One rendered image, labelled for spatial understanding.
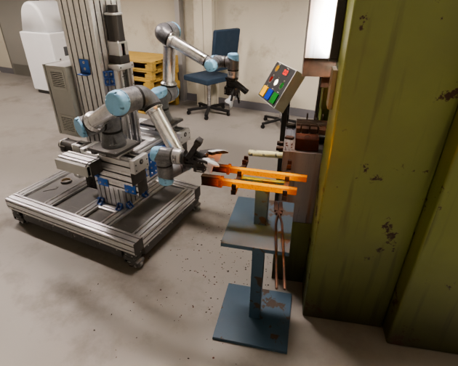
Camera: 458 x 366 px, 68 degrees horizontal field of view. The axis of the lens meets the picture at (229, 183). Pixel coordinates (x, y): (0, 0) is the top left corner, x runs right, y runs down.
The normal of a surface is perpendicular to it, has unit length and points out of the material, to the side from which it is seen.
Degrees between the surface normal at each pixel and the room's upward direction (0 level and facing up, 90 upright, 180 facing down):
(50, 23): 71
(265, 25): 90
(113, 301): 0
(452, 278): 90
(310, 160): 90
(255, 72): 90
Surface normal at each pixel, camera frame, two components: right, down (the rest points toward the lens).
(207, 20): -0.44, 0.44
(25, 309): 0.00, -0.87
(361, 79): -0.18, 0.48
